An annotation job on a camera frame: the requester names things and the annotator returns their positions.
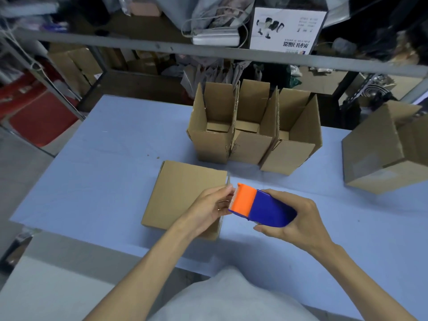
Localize person's right hand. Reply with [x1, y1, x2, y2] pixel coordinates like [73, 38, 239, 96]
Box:
[253, 189, 335, 258]

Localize person's left hand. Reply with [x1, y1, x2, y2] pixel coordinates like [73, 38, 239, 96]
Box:
[179, 185, 235, 239]

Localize orange blue tape dispenser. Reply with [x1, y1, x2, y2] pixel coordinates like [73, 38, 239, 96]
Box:
[228, 183, 297, 228]

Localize plain brown cardboard box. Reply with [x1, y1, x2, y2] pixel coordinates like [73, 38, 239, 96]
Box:
[342, 100, 428, 195]

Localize large brown storage cardboard box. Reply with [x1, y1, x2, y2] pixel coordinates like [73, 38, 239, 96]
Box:
[48, 46, 103, 97]

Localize person's left forearm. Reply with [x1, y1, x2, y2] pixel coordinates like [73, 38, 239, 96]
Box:
[83, 223, 198, 321]

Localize person's right forearm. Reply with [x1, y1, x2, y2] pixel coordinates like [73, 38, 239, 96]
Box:
[311, 242, 419, 321]

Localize person's white shirt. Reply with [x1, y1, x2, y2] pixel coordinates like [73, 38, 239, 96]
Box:
[147, 267, 321, 321]

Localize bundle of grey paper bags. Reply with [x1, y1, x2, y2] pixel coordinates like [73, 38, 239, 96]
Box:
[180, 60, 251, 97]

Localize dark green bag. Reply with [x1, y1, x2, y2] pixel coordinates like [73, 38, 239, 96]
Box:
[252, 63, 301, 89]

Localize silver reflective roll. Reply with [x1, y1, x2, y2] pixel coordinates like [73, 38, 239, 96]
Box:
[362, 75, 397, 97]

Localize white glossy cabinet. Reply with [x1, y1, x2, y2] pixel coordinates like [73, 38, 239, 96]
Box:
[0, 230, 168, 321]

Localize white power strip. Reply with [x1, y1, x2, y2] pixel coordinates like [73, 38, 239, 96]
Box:
[192, 28, 241, 47]

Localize grey metal shelving rack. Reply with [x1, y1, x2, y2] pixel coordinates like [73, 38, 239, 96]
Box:
[0, 16, 428, 157]

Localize white black printed box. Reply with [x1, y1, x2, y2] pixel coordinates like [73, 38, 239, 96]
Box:
[249, 6, 328, 56]

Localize pile of grey plastic mailers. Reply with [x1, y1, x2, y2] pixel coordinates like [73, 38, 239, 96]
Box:
[152, 0, 258, 34]

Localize white perforated rack post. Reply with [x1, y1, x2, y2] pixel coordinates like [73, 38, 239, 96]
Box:
[411, 86, 428, 106]

